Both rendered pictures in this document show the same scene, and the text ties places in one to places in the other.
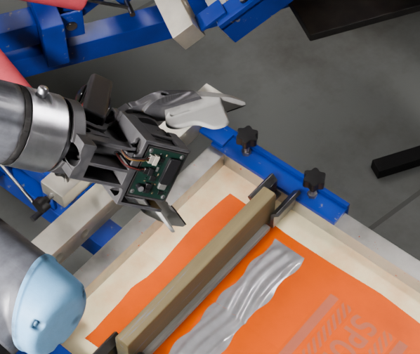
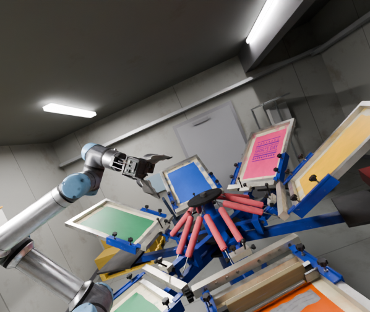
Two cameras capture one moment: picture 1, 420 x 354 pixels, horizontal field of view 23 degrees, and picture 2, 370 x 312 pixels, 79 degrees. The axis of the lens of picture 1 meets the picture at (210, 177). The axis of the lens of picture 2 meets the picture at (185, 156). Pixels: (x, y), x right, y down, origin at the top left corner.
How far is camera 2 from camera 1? 0.99 m
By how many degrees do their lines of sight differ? 61
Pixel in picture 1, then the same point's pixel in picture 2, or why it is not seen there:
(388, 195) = not seen: outside the picture
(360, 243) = (346, 293)
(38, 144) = (105, 157)
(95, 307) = not seen: hidden behind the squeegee
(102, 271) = (239, 286)
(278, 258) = (308, 295)
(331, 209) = (333, 277)
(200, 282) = (265, 292)
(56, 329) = (70, 187)
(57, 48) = (258, 228)
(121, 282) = not seen: hidden behind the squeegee
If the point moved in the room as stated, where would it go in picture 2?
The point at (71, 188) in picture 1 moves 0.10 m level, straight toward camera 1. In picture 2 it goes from (235, 255) to (230, 267)
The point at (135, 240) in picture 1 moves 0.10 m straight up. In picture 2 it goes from (254, 278) to (247, 262)
